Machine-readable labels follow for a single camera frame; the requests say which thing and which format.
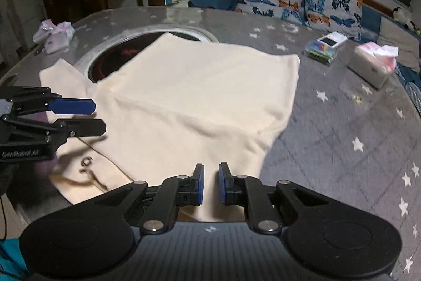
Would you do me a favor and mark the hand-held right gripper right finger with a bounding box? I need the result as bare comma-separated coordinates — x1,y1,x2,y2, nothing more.
219,162,329,234

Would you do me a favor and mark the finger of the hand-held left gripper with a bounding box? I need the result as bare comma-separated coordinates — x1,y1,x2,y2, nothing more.
2,115,107,150
0,87,97,117

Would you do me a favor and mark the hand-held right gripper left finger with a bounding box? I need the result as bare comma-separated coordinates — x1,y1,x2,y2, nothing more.
92,163,205,234

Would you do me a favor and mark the cream drawstring garment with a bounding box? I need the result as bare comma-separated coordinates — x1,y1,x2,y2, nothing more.
39,32,301,223

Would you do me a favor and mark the round black induction hob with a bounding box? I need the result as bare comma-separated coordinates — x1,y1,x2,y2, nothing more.
88,32,201,83

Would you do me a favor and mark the pink white plastic bag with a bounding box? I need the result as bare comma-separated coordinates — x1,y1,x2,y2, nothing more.
33,20,76,54

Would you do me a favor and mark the teal cloth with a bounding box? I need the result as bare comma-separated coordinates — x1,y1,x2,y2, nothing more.
0,240,30,281

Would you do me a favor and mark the grey star tablecloth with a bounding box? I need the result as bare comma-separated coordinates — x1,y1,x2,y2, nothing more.
0,6,421,278

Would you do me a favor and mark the box of colourful clips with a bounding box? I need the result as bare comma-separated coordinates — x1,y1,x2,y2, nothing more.
304,31,348,65

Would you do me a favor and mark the butterfly print pillow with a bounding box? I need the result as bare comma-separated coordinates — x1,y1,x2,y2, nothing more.
235,0,305,25
304,0,364,41

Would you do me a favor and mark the white tissue pack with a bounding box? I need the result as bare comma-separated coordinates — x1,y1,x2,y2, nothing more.
349,41,399,90

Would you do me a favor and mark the blue sofa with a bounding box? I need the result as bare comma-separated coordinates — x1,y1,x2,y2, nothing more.
187,0,421,84

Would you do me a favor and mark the grey cushion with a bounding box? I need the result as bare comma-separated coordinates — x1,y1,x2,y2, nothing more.
377,16,421,74

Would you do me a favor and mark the black white plush toy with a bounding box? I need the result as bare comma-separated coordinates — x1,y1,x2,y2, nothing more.
393,7,419,31

